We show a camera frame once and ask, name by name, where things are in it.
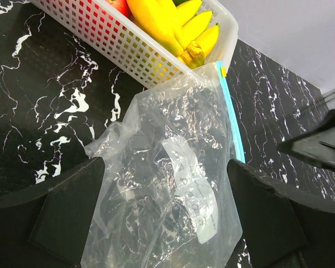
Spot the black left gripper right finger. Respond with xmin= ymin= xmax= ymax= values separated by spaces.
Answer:
xmin=227 ymin=159 xmax=335 ymax=267

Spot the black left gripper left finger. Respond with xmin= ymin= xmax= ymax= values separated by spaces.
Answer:
xmin=0 ymin=157 xmax=104 ymax=267

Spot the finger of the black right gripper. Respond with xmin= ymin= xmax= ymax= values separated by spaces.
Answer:
xmin=277 ymin=109 xmax=335 ymax=172

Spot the clear zip top bag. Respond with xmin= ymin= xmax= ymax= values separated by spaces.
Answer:
xmin=81 ymin=61 xmax=245 ymax=267

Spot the yellow banana bunch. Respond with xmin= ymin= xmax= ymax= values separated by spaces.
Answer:
xmin=127 ymin=1 xmax=220 ymax=69

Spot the red apple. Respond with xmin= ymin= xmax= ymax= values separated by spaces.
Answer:
xmin=107 ymin=0 xmax=131 ymax=18

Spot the white perforated plastic basket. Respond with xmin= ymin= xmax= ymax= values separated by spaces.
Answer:
xmin=30 ymin=0 xmax=239 ymax=89

